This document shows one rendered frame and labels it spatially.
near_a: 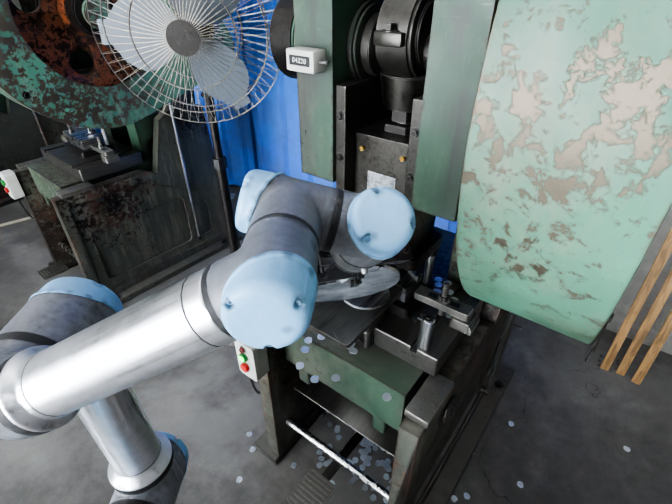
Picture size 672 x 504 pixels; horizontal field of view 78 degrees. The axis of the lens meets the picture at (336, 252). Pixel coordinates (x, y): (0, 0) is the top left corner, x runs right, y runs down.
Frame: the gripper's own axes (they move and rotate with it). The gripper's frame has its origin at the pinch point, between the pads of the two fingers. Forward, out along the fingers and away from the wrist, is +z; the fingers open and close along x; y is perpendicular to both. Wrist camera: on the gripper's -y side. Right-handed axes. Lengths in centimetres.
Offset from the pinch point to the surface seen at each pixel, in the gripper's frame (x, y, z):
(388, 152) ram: -22.9, -15.0, 2.1
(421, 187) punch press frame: -12.8, -17.9, -3.4
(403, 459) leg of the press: 44, -12, 25
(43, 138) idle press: -168, 155, 256
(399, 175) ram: -18.1, -16.9, 3.5
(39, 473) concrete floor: 43, 98, 99
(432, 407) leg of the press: 32.3, -19.0, 17.9
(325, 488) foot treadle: 58, 4, 60
